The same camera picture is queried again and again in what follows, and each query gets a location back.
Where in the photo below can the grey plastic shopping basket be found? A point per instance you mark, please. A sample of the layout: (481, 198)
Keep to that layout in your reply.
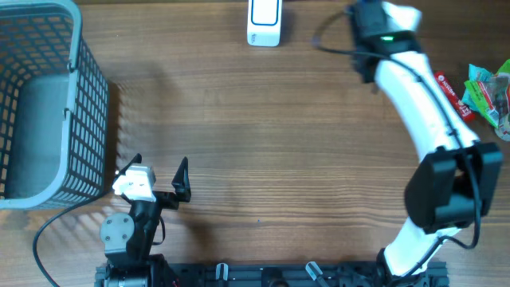
(54, 108)

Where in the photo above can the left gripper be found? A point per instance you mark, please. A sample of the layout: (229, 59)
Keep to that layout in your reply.
(180, 183)

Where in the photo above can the red Nescafe sachet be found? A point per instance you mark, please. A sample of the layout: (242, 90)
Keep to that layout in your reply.
(462, 109)

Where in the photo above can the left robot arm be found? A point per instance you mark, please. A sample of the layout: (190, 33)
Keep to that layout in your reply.
(129, 237)

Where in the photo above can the teal white tissue packet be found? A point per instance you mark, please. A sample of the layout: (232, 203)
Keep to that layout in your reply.
(476, 74)

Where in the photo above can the green snack packet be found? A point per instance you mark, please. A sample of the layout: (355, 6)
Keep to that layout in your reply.
(493, 96)

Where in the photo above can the white barcode scanner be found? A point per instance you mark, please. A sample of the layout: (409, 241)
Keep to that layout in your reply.
(264, 22)

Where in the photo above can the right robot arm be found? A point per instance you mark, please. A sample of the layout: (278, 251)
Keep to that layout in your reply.
(453, 186)

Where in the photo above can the green lid jar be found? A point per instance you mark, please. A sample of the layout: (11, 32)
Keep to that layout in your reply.
(503, 128)

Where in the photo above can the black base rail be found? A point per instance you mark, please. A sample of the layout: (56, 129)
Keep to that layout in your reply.
(271, 275)

